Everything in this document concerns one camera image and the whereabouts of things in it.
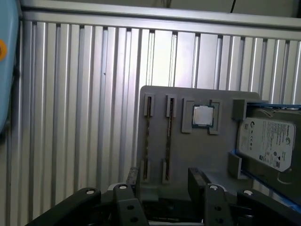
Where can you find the silver CPU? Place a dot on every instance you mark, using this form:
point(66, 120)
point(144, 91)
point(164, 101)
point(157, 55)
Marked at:
point(203, 116)

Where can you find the grey parts rack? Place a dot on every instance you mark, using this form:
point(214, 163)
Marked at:
point(200, 153)

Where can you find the silver hard disk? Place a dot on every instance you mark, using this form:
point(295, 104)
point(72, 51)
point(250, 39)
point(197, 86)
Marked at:
point(265, 141)

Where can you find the blue disk carrier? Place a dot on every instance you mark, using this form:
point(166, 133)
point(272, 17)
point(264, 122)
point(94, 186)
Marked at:
point(272, 105)

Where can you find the RAM stick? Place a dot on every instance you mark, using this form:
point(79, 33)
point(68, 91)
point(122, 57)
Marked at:
point(148, 131)
point(169, 131)

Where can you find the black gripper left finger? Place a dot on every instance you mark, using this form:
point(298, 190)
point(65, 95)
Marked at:
point(128, 207)

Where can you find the pale blue teach pendant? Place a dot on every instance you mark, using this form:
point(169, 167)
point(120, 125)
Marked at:
point(9, 82)

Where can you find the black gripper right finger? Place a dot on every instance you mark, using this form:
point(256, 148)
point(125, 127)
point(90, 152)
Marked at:
point(217, 207)

